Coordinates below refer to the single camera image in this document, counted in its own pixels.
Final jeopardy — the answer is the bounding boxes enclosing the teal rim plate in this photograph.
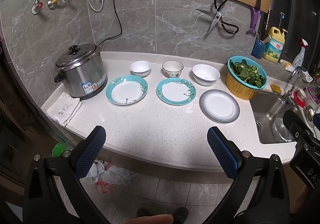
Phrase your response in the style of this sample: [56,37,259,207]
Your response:
[156,78,196,106]
[105,75,149,106]

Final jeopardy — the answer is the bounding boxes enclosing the green bin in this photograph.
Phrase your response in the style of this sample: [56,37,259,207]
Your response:
[52,142,72,157]

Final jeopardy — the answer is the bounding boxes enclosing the plastic bags on floor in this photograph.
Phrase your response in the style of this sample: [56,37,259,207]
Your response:
[85,160,131,195]

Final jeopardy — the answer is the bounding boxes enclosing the white folded cloth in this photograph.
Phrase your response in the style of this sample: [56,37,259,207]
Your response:
[47,92,82,126]

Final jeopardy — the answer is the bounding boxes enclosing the grey rim white plate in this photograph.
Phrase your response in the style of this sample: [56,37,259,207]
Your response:
[199,89,240,123]

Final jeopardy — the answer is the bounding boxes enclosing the steel sink faucet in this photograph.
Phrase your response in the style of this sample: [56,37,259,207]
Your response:
[281,66,307,106]

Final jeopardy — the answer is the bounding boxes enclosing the yellow sponge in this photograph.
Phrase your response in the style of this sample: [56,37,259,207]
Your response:
[270,84,282,95]

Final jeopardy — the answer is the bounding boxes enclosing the yellow basket teal colander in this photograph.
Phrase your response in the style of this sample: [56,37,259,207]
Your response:
[226,56,267,100]

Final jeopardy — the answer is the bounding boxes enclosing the stainless steel rice cooker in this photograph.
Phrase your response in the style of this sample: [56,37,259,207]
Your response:
[54,43,107,100]

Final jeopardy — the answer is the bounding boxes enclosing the large white bowl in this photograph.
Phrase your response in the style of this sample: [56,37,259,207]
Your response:
[192,64,220,87]

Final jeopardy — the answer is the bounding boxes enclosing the green leafy vegetables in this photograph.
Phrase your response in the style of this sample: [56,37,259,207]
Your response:
[230,60,266,88]

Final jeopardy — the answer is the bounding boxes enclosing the white spray bottle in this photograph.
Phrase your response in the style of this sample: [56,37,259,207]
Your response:
[292,38,308,68]

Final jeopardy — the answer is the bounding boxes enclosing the small white bowl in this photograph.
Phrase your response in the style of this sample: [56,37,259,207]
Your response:
[130,61,151,77]

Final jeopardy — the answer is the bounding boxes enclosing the floral patterned bowl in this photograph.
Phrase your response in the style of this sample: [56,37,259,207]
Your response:
[162,61,184,78]

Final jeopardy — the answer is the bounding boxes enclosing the blue cup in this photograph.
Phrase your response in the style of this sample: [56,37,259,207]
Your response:
[251,40,265,59]

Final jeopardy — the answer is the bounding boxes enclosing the yellow detergent bottle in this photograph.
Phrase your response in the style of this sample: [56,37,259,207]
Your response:
[262,26,287,63]

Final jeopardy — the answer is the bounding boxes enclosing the purple hanging tool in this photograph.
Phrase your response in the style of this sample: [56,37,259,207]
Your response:
[246,7,261,36]

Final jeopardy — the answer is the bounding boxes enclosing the black handled kitchen scissors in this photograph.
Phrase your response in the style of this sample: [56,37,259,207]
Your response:
[196,0,239,37]

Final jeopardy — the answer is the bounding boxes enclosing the black power cable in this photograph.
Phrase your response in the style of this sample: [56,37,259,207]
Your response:
[98,0,123,47]

